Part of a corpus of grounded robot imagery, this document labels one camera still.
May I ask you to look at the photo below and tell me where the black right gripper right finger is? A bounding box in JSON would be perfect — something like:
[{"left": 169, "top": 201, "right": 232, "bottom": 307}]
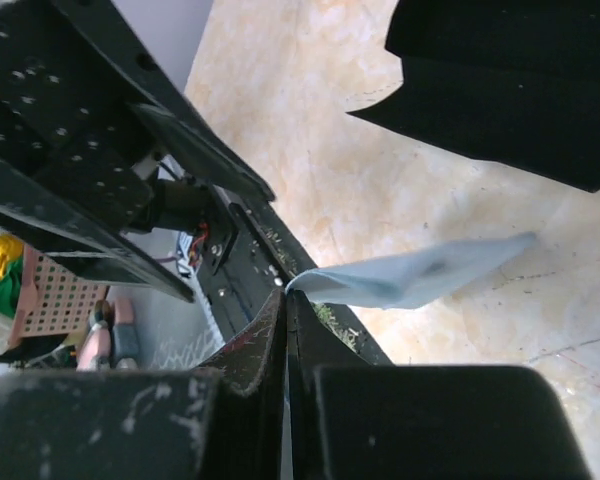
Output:
[{"left": 287, "top": 291, "right": 590, "bottom": 479}]

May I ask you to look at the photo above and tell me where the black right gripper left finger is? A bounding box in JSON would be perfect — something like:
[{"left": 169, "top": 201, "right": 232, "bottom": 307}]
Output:
[{"left": 0, "top": 290, "right": 286, "bottom": 479}]

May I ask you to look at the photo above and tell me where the light blue lens cloth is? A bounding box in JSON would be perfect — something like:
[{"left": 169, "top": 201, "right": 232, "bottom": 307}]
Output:
[{"left": 285, "top": 232, "right": 537, "bottom": 309}]

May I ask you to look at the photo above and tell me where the black glasses case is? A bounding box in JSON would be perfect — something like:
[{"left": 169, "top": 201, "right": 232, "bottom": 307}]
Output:
[{"left": 356, "top": 1, "right": 600, "bottom": 192}]

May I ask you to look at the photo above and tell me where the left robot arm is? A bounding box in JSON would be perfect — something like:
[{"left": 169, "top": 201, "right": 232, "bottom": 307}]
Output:
[{"left": 0, "top": 1, "right": 274, "bottom": 301}]

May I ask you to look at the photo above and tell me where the pink perforated basket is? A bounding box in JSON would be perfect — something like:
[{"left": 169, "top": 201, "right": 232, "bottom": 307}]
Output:
[{"left": 9, "top": 246, "right": 108, "bottom": 348}]

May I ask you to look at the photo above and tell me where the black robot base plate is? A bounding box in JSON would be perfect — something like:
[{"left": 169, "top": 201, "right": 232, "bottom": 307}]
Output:
[{"left": 131, "top": 102, "right": 315, "bottom": 337}]

